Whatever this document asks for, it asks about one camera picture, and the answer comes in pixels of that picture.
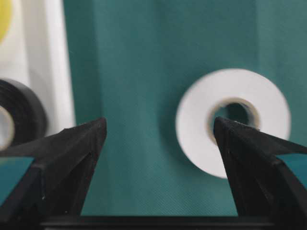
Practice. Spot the black tape roll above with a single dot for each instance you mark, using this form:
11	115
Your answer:
22	116

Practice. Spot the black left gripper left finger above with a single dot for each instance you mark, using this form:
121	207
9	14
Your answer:
57	180

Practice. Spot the green table cloth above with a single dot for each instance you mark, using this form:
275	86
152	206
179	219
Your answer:
132	60

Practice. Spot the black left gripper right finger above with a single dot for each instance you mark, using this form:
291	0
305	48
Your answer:
267	193

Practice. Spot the yellow tape roll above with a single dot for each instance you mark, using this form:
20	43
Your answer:
5	17

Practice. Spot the white plastic case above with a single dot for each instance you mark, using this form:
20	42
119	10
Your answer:
35	53

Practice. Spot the white tape roll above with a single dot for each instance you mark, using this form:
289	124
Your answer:
264	103

